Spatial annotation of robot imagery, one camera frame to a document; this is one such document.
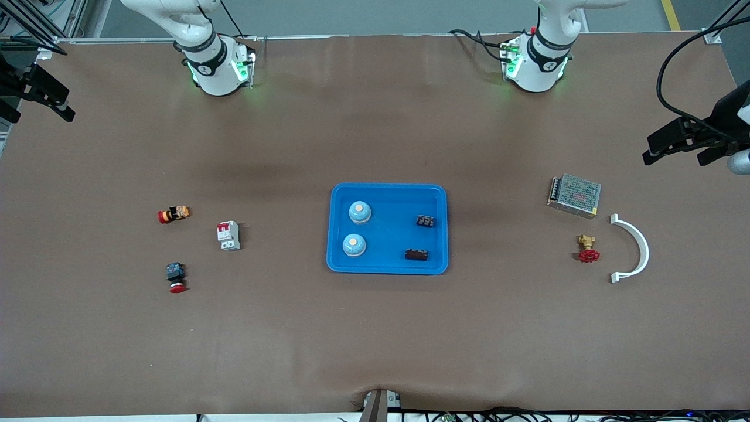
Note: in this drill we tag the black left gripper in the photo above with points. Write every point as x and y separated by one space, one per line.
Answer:
725 115

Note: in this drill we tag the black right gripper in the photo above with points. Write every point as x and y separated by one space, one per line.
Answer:
13 78

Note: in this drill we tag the small black terminal block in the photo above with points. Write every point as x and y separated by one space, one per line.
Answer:
426 221

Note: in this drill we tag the dark brown relay block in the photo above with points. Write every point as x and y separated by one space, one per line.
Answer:
416 255

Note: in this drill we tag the blue bell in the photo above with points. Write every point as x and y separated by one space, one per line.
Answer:
359 214
354 246

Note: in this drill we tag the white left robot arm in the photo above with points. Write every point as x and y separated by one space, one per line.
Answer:
542 64

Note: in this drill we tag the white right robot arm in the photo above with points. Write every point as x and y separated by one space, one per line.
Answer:
214 64

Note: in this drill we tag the blue plastic tray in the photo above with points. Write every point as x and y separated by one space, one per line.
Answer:
387 246

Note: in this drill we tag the metal mesh power supply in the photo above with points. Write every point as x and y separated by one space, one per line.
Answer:
577 196

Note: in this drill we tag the brass valve red handwheel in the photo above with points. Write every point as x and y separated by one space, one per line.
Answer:
588 255

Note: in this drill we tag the orange red push button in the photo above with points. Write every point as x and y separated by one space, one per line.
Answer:
176 214

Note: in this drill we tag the blue red emergency stop button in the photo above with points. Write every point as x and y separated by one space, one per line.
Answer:
176 274

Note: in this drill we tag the white red circuit breaker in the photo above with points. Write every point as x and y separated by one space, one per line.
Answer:
228 237

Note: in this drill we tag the brown table mat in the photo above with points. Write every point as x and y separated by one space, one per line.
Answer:
375 340

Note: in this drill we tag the aluminium frame profile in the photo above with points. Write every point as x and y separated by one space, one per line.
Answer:
47 44
712 36

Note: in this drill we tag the white curved plastic bracket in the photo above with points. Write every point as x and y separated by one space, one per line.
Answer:
645 252

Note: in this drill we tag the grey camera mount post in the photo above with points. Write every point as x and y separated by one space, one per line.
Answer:
378 407

